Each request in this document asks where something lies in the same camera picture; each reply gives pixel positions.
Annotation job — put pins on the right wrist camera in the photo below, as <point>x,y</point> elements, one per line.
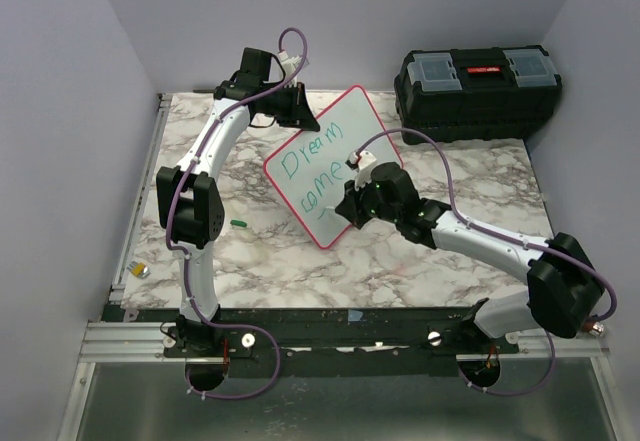
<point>362,163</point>

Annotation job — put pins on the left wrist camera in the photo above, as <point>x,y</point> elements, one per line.
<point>290,64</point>

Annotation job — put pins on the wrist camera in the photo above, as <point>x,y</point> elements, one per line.
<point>362,163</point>
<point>290,64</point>

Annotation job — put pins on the copper pipe fitting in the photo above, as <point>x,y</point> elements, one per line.
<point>594,326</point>

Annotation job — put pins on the black toolbox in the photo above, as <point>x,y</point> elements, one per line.
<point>485,94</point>

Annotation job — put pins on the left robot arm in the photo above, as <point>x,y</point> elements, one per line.
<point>191,210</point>

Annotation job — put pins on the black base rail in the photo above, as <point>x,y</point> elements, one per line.
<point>312,342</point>

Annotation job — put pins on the yellow grey small object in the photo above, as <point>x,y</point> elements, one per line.
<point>138,269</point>

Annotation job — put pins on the aluminium frame rail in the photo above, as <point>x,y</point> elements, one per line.
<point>118,284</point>

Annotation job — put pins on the pink framed whiteboard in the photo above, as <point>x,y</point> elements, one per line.
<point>309,169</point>

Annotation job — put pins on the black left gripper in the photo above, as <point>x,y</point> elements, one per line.
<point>300,114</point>

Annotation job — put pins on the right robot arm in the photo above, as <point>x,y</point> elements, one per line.
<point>561,290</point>

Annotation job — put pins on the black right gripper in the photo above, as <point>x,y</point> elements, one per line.
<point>349,206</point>

